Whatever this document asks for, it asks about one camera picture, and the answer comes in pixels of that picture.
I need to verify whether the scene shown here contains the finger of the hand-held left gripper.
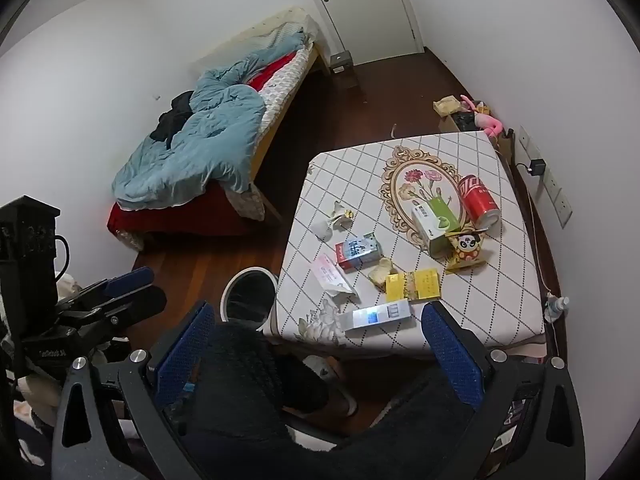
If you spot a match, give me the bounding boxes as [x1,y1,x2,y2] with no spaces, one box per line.
[55,287,168,333]
[62,266,156,313]

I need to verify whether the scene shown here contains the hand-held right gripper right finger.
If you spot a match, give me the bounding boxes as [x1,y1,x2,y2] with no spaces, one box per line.
[420,301,588,480]

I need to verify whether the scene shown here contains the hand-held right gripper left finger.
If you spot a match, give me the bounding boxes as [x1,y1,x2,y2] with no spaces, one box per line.
[52,300,217,480]

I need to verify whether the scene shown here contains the white round waste bin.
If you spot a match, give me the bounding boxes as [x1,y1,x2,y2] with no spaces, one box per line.
[220,267,278,333]

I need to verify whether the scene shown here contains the yellow cigarette pack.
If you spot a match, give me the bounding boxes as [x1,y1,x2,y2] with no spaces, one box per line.
[385,268,441,304]

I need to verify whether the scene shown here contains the person's black fuzzy trousers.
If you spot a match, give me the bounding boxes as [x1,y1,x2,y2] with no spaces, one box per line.
[165,322,481,480]

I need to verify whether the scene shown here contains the dark red bed cover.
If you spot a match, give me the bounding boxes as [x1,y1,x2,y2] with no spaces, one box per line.
[107,180,261,241]

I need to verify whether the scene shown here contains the white checked floral tablecloth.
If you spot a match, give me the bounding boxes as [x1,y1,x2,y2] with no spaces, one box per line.
[262,132,546,351]

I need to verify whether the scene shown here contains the yellow panda snack packet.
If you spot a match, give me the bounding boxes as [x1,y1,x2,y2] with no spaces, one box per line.
[445,228,487,274]

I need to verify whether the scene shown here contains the crumpled beige tissue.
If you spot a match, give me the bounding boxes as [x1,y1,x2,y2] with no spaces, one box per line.
[369,258,398,291]

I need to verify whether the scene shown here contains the small white bottle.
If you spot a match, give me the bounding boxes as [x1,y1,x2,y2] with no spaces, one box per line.
[544,296,571,323]

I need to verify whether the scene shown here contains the white slipper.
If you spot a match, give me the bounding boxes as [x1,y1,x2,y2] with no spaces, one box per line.
[300,355,358,416]

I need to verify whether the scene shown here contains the green white tissue box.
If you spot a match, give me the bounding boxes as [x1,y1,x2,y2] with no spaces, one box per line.
[411,198,463,259]

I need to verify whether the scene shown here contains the blue red milk carton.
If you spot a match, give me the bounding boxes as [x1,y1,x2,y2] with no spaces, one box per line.
[334,232,382,272]

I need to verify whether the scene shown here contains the pink white flat packet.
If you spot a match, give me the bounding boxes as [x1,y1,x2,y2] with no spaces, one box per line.
[311,255,357,297]

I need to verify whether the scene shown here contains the light blue duvet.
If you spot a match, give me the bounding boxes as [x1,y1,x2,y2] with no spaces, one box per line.
[111,30,318,211]

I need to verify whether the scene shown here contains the red soda can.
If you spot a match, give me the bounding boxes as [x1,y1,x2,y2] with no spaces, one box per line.
[458,174,501,229]

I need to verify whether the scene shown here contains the black clothing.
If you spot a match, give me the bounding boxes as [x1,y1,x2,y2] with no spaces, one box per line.
[150,91,198,143]

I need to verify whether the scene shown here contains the crumpled white yellow wrapper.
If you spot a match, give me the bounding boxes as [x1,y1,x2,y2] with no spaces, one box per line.
[316,201,355,241]

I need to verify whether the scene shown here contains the wooden bed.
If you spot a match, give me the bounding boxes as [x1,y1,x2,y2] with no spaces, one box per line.
[107,7,331,251]

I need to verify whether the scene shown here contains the brown cardboard box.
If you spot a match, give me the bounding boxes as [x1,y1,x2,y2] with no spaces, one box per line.
[439,110,516,166]

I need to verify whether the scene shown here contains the pink plush toy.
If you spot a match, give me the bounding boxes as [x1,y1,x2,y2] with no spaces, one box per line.
[460,95,503,136]

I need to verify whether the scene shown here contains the white patterned bed sheet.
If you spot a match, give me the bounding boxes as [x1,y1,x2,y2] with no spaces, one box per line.
[257,47,316,136]

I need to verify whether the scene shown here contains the red blanket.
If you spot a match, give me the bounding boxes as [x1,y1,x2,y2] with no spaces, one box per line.
[245,52,301,93]

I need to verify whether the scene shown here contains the cream pillow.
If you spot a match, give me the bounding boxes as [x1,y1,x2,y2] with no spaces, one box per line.
[250,7,321,41]

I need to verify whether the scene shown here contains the white door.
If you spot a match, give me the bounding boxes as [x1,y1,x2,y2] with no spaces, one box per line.
[300,0,426,58]

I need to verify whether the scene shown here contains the white charger cable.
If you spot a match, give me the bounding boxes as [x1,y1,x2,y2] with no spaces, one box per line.
[515,162,556,301]

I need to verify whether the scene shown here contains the row of wall sockets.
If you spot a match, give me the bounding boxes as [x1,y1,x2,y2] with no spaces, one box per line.
[517,126,573,228]

